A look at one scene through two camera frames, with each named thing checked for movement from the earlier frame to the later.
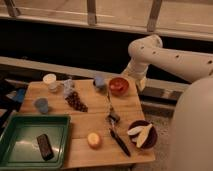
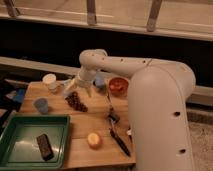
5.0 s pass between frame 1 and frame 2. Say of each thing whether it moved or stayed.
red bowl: stayed
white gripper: moved
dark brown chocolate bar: stayed
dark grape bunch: stayed
